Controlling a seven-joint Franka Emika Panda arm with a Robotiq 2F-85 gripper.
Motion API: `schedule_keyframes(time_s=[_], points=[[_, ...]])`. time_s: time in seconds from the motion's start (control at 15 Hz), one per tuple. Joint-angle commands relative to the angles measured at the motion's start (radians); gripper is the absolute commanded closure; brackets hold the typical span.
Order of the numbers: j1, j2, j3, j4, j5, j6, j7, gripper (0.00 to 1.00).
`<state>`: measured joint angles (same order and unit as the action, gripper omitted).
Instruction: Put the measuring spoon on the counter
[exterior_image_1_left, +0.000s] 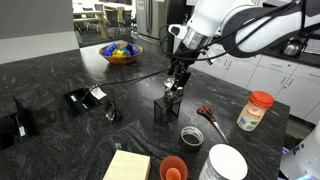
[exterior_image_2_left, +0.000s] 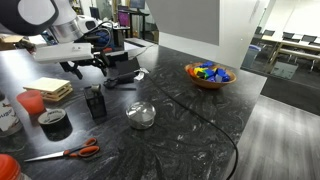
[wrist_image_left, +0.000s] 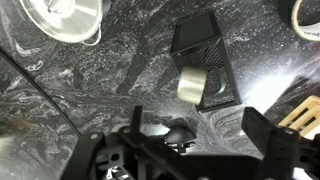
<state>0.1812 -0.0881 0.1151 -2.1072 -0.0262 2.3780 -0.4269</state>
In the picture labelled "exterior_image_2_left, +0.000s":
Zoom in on orange handled scissors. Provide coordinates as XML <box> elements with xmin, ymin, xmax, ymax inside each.
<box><xmin>23</xmin><ymin>137</ymin><xmax>101</xmax><ymax>163</ymax></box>

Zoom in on wooden bowl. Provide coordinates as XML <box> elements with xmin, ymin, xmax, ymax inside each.
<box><xmin>184</xmin><ymin>60</ymin><xmax>238</xmax><ymax>90</ymax></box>

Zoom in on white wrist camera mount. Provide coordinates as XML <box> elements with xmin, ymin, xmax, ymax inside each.
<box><xmin>33</xmin><ymin>42</ymin><xmax>95</xmax><ymax>65</ymax></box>

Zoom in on brown cardboard box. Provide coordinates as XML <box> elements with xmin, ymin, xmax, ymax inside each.
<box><xmin>0</xmin><ymin>33</ymin><xmax>25</xmax><ymax>52</ymax></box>

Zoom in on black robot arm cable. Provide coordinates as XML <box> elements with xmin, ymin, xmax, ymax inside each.
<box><xmin>75</xmin><ymin>20</ymin><xmax>116</xmax><ymax>51</ymax></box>

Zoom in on black counter outlet box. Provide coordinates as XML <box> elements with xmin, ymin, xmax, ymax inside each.
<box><xmin>112</xmin><ymin>49</ymin><xmax>142</xmax><ymax>76</ymax></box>

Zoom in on long black power cable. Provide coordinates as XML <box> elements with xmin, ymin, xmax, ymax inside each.
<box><xmin>145</xmin><ymin>73</ymin><xmax>239</xmax><ymax>180</ymax></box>

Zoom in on creamer bottle with orange lid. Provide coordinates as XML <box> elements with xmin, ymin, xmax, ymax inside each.
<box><xmin>0</xmin><ymin>153</ymin><xmax>32</xmax><ymax>180</ymax></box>

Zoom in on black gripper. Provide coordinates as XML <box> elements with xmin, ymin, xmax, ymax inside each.
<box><xmin>60</xmin><ymin>54</ymin><xmax>110</xmax><ymax>80</ymax></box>

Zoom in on light wooden table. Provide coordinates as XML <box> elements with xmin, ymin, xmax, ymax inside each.
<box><xmin>261</xmin><ymin>34</ymin><xmax>320</xmax><ymax>62</ymax></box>

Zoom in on black office chair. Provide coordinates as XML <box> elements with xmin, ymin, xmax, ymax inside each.
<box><xmin>282</xmin><ymin>31</ymin><xmax>296</xmax><ymax>41</ymax></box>

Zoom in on round silver metal tin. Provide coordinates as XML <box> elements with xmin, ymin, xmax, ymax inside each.
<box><xmin>125</xmin><ymin>100</ymin><xmax>157</xmax><ymax>131</ymax></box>

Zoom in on black cube frame stand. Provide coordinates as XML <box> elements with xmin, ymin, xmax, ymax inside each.
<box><xmin>83</xmin><ymin>85</ymin><xmax>108</xmax><ymax>120</ymax></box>

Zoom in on blue toy block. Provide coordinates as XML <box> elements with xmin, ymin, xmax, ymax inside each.
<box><xmin>199</xmin><ymin>60</ymin><xmax>215</xmax><ymax>69</ymax></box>
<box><xmin>215</xmin><ymin>68</ymin><xmax>231</xmax><ymax>83</ymax></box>

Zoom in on orange plastic cup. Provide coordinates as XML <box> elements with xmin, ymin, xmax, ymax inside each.
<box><xmin>16</xmin><ymin>89</ymin><xmax>47</xmax><ymax>116</ymax></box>

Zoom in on black power plug adapter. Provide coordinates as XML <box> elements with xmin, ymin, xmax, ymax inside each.
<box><xmin>103</xmin><ymin>71</ymin><xmax>138</xmax><ymax>91</ymax></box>

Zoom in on yellow toy block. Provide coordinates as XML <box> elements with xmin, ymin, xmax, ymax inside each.
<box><xmin>193</xmin><ymin>67</ymin><xmax>206</xmax><ymax>76</ymax></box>

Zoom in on black round tin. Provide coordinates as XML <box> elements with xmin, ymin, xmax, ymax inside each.
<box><xmin>37</xmin><ymin>108</ymin><xmax>74</xmax><ymax>142</ymax></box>

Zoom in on black computer monitor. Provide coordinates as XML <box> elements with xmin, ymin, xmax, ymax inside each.
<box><xmin>129</xmin><ymin>0</ymin><xmax>147</xmax><ymax>10</ymax></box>

